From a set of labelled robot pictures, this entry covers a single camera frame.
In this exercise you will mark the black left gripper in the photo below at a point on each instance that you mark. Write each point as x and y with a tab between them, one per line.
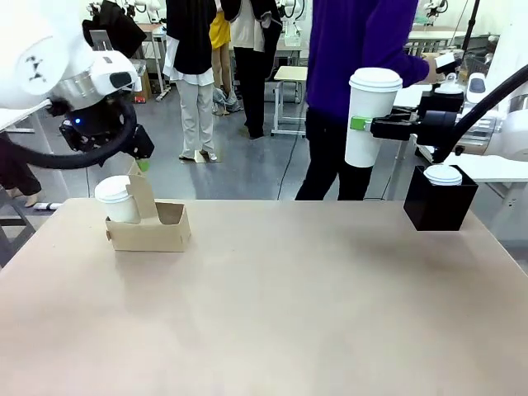
88	128

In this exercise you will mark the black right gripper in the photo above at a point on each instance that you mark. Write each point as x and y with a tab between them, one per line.
437	128

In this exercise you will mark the tall white lidded cup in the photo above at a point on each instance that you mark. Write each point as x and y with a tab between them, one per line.
371	99

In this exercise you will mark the smartphone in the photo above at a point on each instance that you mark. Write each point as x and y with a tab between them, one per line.
449	61

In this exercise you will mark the brown cardboard cup carrier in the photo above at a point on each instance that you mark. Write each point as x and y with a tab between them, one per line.
148	237

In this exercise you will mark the person's left forearm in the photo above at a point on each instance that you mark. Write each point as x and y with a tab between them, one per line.
414	70

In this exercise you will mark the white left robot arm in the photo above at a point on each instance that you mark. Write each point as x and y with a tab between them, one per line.
41	41

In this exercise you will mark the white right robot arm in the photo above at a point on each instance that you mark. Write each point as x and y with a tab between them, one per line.
513	123

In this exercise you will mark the short white lidded cup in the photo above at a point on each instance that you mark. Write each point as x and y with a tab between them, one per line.
117	202

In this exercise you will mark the person's left hand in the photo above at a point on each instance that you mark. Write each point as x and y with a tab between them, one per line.
435	68

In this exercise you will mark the brown cardboard box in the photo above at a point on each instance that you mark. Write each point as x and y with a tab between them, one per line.
141	86

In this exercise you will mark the black square box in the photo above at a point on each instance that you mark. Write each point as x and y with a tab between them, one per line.
439	206

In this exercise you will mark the person in purple sweater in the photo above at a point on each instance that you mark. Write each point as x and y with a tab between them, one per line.
350	41

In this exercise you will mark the grey background table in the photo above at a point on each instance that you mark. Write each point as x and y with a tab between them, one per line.
437	36

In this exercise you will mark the white floor object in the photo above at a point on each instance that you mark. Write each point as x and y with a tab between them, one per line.
48	206

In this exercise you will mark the white side table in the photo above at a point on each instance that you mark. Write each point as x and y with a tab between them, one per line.
495	171

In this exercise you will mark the small beige-topped stool table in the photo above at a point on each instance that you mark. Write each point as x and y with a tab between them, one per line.
290	73

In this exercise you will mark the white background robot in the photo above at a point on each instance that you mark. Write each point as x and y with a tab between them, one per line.
436	8
293	20

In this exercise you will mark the person in black top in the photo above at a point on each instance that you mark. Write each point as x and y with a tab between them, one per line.
189	41

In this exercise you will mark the black tripod pole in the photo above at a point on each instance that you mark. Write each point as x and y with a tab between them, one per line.
470	24

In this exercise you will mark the person in dark trousers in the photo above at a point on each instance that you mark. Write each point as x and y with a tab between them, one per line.
16	173

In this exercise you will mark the black jacket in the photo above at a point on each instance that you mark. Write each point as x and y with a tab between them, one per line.
115	29

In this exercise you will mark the person in beige coat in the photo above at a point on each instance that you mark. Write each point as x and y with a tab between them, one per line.
251	82

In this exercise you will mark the person in yellow top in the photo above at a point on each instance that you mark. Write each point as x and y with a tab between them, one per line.
218	35

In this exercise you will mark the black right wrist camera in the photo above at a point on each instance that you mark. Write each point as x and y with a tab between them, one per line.
441	103

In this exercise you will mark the black metal frame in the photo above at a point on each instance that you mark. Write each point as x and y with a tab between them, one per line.
12	224

